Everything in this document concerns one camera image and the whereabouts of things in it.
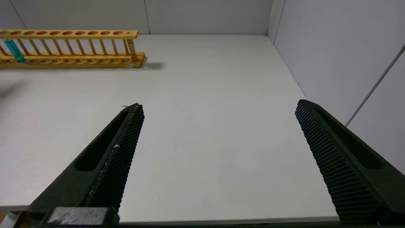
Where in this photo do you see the wooden test tube rack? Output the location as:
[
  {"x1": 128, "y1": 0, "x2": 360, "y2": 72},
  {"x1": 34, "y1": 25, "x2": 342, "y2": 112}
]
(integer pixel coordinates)
[{"x1": 0, "y1": 29, "x2": 146, "y2": 69}]

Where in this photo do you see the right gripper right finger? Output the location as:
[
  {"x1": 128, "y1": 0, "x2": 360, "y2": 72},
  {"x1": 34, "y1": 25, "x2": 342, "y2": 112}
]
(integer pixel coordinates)
[{"x1": 295, "y1": 99, "x2": 405, "y2": 226}]

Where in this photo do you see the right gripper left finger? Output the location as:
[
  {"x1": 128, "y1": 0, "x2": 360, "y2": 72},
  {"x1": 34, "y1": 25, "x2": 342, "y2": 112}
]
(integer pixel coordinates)
[{"x1": 19, "y1": 103, "x2": 145, "y2": 227}]

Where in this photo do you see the blue pigment test tube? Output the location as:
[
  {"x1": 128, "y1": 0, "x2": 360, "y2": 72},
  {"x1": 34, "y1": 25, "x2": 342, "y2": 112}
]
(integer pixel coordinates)
[{"x1": 4, "y1": 39, "x2": 27, "y2": 63}]

